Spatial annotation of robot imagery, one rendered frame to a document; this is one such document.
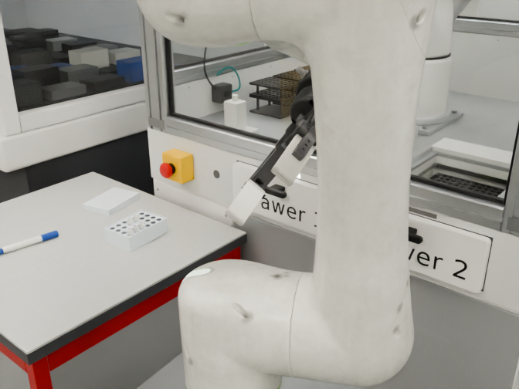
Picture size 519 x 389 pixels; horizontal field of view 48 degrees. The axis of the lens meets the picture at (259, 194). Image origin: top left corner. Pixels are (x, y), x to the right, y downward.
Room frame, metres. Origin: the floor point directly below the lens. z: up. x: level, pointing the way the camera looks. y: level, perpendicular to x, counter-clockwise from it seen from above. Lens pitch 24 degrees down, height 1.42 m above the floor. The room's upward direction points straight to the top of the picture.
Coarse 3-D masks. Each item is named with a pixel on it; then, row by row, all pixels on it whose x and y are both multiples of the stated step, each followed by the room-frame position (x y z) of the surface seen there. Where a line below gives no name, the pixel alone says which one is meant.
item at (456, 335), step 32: (160, 192) 1.48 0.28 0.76; (192, 192) 1.40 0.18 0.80; (256, 224) 1.26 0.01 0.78; (256, 256) 1.26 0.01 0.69; (288, 256) 1.19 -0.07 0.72; (416, 288) 0.99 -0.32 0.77; (448, 288) 0.95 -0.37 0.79; (416, 320) 0.98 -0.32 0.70; (448, 320) 0.94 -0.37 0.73; (480, 320) 0.90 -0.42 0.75; (512, 320) 0.87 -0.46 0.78; (416, 352) 0.98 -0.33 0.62; (448, 352) 0.94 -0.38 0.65; (480, 352) 0.90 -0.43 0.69; (512, 352) 0.86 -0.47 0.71; (384, 384) 1.02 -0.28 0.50; (416, 384) 0.97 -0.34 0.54; (448, 384) 0.93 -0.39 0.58; (480, 384) 0.89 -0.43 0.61; (512, 384) 0.86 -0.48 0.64
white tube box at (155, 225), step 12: (132, 216) 1.26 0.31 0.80; (144, 216) 1.26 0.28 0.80; (156, 216) 1.26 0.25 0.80; (108, 228) 1.20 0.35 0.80; (120, 228) 1.20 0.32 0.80; (132, 228) 1.20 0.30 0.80; (144, 228) 1.20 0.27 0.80; (156, 228) 1.22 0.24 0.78; (108, 240) 1.19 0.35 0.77; (120, 240) 1.17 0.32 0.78; (132, 240) 1.16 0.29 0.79; (144, 240) 1.19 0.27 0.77
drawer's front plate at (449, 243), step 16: (416, 224) 0.98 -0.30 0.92; (432, 224) 0.96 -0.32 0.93; (432, 240) 0.96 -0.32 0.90; (448, 240) 0.94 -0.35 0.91; (464, 240) 0.92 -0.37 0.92; (480, 240) 0.90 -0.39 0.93; (416, 256) 0.98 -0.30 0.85; (432, 256) 0.95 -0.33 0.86; (448, 256) 0.94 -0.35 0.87; (464, 256) 0.92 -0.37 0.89; (480, 256) 0.90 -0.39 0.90; (432, 272) 0.95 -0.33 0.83; (448, 272) 0.93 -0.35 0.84; (464, 272) 0.91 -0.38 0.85; (480, 272) 0.90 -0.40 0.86; (464, 288) 0.91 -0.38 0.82; (480, 288) 0.90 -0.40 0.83
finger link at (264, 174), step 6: (288, 126) 0.81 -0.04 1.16; (294, 126) 0.81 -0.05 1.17; (288, 132) 0.80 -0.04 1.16; (282, 138) 0.80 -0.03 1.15; (276, 144) 0.80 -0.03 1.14; (276, 150) 0.79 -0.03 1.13; (282, 150) 0.79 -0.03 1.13; (270, 156) 0.79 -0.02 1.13; (276, 156) 0.79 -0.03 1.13; (270, 162) 0.79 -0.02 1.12; (264, 168) 0.78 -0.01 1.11; (270, 168) 0.79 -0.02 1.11; (258, 174) 0.78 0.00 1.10; (264, 174) 0.78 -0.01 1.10; (270, 174) 0.78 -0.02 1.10; (252, 180) 0.78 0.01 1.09; (258, 180) 0.79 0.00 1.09; (264, 180) 0.78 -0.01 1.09; (270, 180) 0.78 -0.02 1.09; (264, 186) 0.78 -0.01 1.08
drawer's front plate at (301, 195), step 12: (240, 168) 1.26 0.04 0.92; (252, 168) 1.24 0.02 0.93; (240, 180) 1.26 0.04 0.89; (276, 180) 1.20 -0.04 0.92; (288, 192) 1.17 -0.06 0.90; (300, 192) 1.15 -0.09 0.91; (312, 192) 1.13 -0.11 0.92; (264, 204) 1.22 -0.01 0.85; (288, 204) 1.17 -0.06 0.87; (300, 204) 1.15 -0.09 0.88; (312, 204) 1.13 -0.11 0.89; (276, 216) 1.19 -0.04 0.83; (288, 216) 1.17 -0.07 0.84; (312, 216) 1.13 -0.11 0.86; (300, 228) 1.15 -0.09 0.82; (312, 228) 1.13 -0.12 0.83
